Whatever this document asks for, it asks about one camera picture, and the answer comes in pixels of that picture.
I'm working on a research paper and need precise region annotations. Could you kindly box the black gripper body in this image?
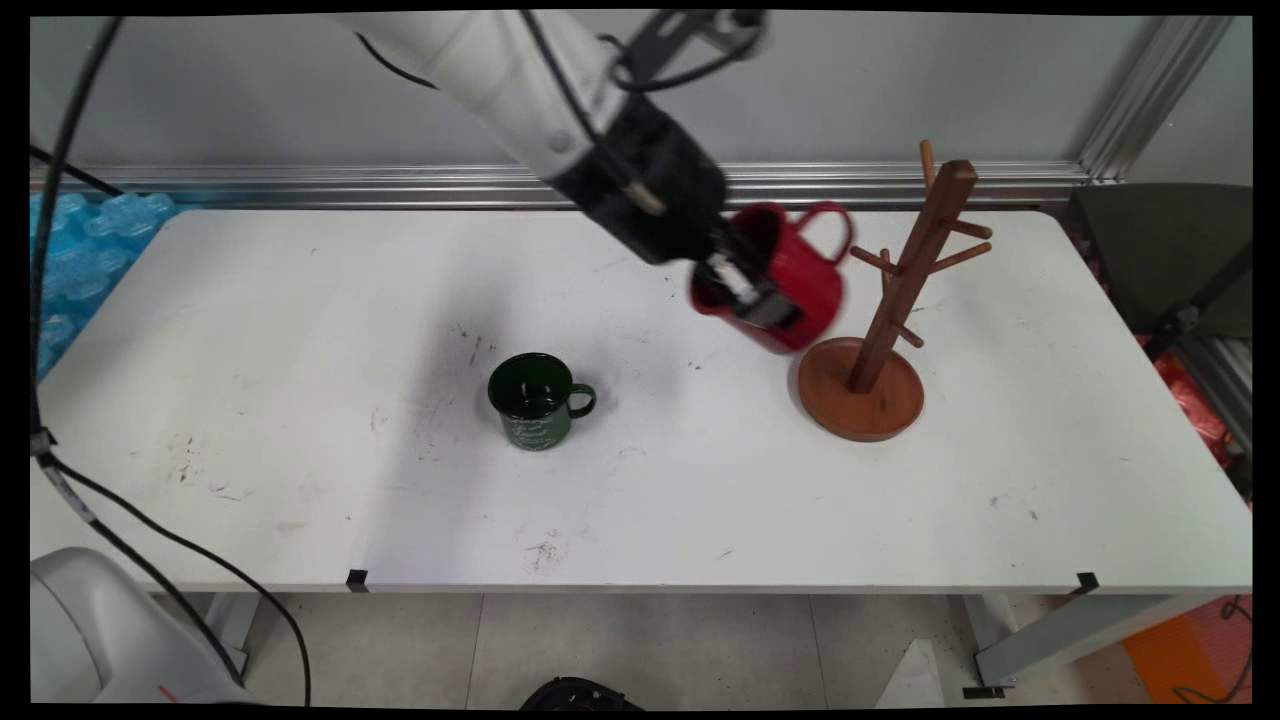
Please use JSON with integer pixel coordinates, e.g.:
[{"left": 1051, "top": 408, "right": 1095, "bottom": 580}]
[{"left": 548, "top": 92, "right": 729, "bottom": 267}]

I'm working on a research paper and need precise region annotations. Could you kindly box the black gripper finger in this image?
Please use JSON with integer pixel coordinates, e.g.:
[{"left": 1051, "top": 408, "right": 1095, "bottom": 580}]
[
  {"left": 738, "top": 288, "right": 804, "bottom": 333},
  {"left": 703, "top": 222, "right": 766, "bottom": 304}
]

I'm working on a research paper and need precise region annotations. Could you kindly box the red enamel mug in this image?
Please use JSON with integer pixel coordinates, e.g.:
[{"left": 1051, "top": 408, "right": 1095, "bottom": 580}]
[{"left": 687, "top": 200, "right": 857, "bottom": 357}]

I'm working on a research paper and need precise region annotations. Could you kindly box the brown wooden mug tree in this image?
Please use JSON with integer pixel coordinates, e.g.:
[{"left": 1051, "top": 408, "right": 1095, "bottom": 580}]
[{"left": 797, "top": 140, "right": 995, "bottom": 444}]

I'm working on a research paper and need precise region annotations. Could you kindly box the dark green enamel mug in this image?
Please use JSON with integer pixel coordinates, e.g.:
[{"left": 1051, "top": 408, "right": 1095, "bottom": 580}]
[{"left": 487, "top": 352, "right": 598, "bottom": 452}]

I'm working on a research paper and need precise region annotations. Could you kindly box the dark grey chair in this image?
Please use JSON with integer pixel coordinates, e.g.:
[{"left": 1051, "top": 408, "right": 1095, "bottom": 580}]
[{"left": 1062, "top": 183, "right": 1253, "bottom": 346}]

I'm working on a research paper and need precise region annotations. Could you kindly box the black round floor object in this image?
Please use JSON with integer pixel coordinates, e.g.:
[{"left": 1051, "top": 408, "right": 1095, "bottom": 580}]
[{"left": 518, "top": 677, "right": 646, "bottom": 711}]

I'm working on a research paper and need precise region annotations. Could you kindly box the red plastic bag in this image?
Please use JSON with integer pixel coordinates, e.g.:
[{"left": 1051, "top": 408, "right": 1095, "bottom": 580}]
[{"left": 1150, "top": 352, "right": 1236, "bottom": 471}]

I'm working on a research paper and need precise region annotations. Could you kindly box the grey metal table leg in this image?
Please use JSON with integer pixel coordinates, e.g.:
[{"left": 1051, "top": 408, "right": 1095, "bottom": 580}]
[
  {"left": 962, "top": 594, "right": 1236, "bottom": 693},
  {"left": 198, "top": 592, "right": 263, "bottom": 683}
]

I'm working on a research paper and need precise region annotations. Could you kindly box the orange floor mat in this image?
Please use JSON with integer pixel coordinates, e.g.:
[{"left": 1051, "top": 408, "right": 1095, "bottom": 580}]
[{"left": 1125, "top": 597, "right": 1253, "bottom": 706}]

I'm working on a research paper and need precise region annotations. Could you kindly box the blue bubble wrap sheet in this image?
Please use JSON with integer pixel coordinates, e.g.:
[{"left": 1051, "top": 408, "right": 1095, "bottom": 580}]
[{"left": 30, "top": 191, "right": 181, "bottom": 386}]

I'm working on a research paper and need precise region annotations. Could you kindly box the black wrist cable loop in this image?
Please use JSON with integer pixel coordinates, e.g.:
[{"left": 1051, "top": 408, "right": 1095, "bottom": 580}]
[{"left": 598, "top": 10, "right": 773, "bottom": 96}]

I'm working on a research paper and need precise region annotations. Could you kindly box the horizontal aluminium frame rail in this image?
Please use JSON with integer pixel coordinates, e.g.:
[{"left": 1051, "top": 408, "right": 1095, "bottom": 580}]
[{"left": 30, "top": 162, "right": 1091, "bottom": 211}]

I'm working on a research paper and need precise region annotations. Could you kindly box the slanted aluminium frame post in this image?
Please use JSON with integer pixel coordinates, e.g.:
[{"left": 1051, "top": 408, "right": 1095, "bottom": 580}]
[{"left": 1078, "top": 15, "right": 1236, "bottom": 184}]

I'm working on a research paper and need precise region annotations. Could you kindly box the thin black floor cable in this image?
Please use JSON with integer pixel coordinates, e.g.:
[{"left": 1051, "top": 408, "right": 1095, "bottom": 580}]
[{"left": 1170, "top": 595, "right": 1253, "bottom": 706}]

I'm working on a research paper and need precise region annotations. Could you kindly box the thin black background cable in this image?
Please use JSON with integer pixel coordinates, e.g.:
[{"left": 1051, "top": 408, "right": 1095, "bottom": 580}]
[{"left": 30, "top": 144, "right": 125, "bottom": 197}]

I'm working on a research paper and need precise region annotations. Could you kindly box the long black robot cable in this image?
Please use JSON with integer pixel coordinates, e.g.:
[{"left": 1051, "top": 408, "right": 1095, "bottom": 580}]
[{"left": 28, "top": 15, "right": 313, "bottom": 706}]

